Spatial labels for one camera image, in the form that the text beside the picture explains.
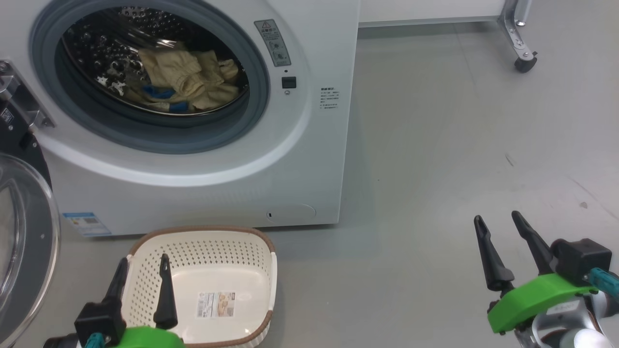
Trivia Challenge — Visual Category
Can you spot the white front-load washing machine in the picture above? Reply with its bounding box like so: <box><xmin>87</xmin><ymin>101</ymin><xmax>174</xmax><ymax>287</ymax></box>
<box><xmin>0</xmin><ymin>0</ymin><xmax>361</xmax><ymax>237</ymax></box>

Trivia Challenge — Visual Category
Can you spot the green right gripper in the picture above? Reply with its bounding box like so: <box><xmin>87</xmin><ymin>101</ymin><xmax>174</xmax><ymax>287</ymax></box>
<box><xmin>473</xmin><ymin>211</ymin><xmax>600</xmax><ymax>335</ymax></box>

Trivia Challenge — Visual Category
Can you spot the cream garment with blue patches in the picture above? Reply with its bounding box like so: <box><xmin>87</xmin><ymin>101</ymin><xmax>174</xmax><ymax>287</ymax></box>
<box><xmin>123</xmin><ymin>46</ymin><xmax>204</xmax><ymax>114</ymax></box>

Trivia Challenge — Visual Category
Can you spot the grey washing machine door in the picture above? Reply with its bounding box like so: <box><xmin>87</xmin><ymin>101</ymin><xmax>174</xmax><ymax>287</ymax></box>
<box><xmin>0</xmin><ymin>60</ymin><xmax>61</xmax><ymax>348</ymax></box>

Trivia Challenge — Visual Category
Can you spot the cream basket with brown rim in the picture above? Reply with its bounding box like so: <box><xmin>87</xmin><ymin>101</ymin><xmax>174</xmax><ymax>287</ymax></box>
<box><xmin>121</xmin><ymin>226</ymin><xmax>279</xmax><ymax>348</ymax></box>

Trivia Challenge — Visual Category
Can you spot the white product label sticker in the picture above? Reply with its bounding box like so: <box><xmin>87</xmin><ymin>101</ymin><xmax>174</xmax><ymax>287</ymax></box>
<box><xmin>196</xmin><ymin>290</ymin><xmax>236</xmax><ymax>319</ymax></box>

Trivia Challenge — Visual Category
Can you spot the blue energy label sticker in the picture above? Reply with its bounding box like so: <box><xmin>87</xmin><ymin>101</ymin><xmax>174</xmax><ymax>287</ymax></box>
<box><xmin>62</xmin><ymin>212</ymin><xmax>112</xmax><ymax>237</ymax></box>

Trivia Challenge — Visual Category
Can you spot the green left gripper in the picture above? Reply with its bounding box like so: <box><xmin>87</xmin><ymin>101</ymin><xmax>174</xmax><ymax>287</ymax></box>
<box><xmin>103</xmin><ymin>254</ymin><xmax>187</xmax><ymax>348</ymax></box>

